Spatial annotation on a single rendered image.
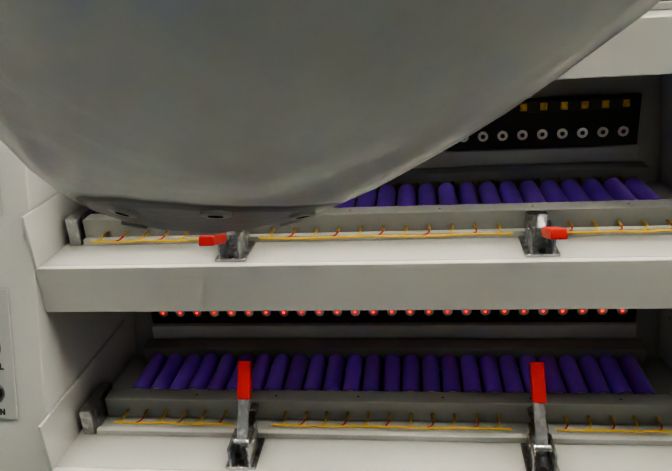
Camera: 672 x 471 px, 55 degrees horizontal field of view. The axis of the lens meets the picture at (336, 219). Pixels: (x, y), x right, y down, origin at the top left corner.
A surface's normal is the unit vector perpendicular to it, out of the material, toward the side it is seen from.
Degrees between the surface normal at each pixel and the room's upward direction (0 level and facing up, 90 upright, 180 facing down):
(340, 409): 106
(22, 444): 90
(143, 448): 16
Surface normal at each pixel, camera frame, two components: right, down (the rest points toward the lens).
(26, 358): -0.12, 0.09
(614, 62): -0.11, 0.37
